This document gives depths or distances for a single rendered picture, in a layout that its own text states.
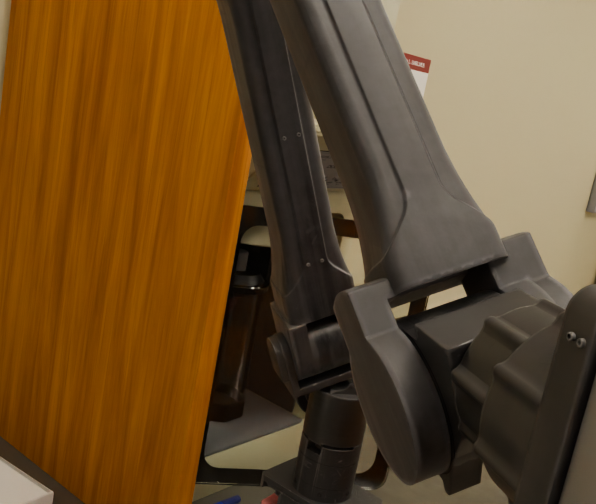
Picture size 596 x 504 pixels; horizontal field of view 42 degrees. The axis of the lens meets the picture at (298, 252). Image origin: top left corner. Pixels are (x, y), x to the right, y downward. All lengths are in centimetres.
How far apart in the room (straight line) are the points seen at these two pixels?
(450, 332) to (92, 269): 77
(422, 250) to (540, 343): 10
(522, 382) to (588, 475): 4
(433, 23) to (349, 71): 176
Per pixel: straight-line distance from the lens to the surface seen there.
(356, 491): 77
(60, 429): 117
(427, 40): 215
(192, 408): 95
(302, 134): 59
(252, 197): 104
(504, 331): 32
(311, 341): 66
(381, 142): 39
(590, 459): 26
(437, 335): 34
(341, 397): 69
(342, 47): 41
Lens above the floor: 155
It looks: 12 degrees down
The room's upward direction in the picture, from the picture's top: 11 degrees clockwise
